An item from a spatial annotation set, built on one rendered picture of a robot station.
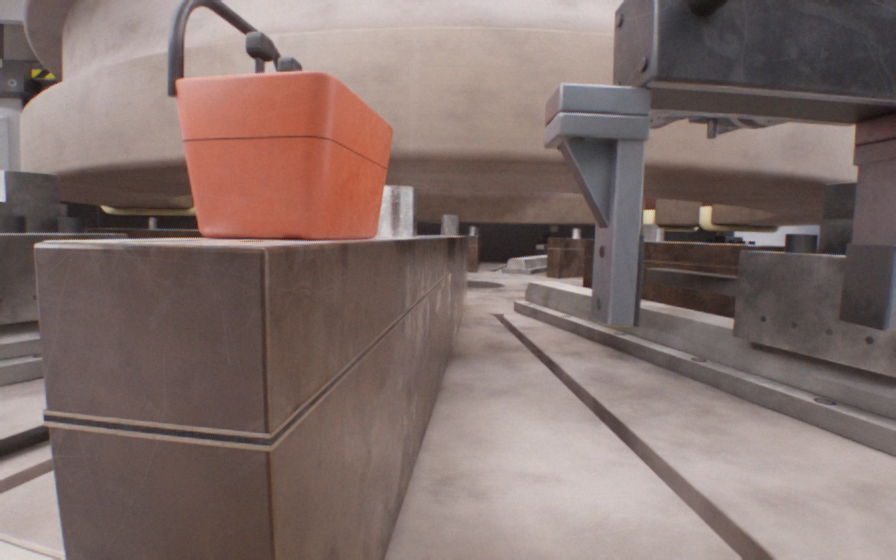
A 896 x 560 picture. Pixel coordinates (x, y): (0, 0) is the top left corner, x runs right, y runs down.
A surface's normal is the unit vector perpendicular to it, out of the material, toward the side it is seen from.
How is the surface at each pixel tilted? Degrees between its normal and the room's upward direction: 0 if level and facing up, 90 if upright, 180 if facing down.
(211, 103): 97
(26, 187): 90
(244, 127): 97
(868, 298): 90
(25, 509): 0
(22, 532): 0
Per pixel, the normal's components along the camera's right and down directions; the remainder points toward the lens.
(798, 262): -0.95, 0.00
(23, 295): 0.89, 0.07
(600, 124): 0.00, 0.10
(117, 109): -0.38, 0.08
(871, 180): -1.00, -0.03
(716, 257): -0.77, 0.04
